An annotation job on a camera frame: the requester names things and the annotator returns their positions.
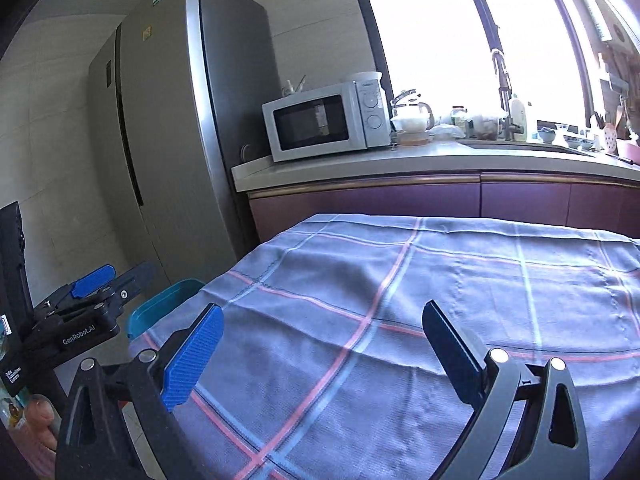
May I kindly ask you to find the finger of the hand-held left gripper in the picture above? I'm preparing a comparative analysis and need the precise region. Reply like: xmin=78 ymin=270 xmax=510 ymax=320
xmin=45 ymin=263 xmax=118 ymax=311
xmin=100 ymin=260 xmax=159 ymax=311

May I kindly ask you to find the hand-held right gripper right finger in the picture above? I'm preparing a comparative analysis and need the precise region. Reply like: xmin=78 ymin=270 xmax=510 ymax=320
xmin=422 ymin=300 xmax=591 ymax=480

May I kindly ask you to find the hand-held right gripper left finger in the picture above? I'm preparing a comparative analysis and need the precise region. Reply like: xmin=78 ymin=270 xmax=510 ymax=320
xmin=55 ymin=303 xmax=226 ymax=480

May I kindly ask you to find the teal plastic bin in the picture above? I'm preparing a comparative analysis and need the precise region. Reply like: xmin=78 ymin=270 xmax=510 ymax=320
xmin=127 ymin=279 xmax=206 ymax=341

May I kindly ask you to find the person's left hand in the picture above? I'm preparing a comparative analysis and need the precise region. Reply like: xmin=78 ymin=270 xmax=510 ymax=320
xmin=24 ymin=394 xmax=60 ymax=457

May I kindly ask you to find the blue plaid tablecloth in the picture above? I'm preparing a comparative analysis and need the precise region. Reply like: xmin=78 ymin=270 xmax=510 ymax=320
xmin=127 ymin=212 xmax=640 ymax=480

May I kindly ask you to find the grey refrigerator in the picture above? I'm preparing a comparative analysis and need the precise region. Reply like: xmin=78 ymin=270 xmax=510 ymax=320
xmin=89 ymin=0 xmax=283 ymax=286

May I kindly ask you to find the kitchen counter with purple cabinets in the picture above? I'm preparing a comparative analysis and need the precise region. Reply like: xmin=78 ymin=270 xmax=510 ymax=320
xmin=231 ymin=137 xmax=640 ymax=246

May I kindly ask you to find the steel sink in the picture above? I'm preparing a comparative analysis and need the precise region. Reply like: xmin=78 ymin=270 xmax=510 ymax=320
xmin=460 ymin=141 xmax=596 ymax=158

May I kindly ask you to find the white microwave oven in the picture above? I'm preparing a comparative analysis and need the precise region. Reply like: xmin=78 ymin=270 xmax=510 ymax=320
xmin=261 ymin=80 xmax=392 ymax=163

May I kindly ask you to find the clear bag with food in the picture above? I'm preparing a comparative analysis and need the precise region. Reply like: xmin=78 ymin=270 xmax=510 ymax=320
xmin=467 ymin=109 xmax=501 ymax=140

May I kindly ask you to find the glass kettle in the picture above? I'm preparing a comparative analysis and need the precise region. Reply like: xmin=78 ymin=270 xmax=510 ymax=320
xmin=390 ymin=89 xmax=436 ymax=147

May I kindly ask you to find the white soap bottle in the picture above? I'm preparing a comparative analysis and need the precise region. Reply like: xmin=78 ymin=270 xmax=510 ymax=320
xmin=509 ymin=94 xmax=528 ymax=142

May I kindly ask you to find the blue patterned bowl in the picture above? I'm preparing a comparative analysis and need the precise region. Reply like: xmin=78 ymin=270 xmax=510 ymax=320
xmin=557 ymin=127 xmax=596 ymax=151

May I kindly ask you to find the white dotted utensil holder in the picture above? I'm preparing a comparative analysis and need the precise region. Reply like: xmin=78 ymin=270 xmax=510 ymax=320
xmin=590 ymin=112 xmax=618 ymax=153

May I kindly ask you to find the metal faucet with rag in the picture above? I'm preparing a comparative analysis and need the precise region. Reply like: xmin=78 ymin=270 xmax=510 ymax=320
xmin=490 ymin=47 xmax=523 ymax=142

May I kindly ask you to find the kitchen window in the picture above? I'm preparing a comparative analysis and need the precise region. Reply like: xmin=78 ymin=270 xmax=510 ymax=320
xmin=350 ymin=0 xmax=601 ymax=133

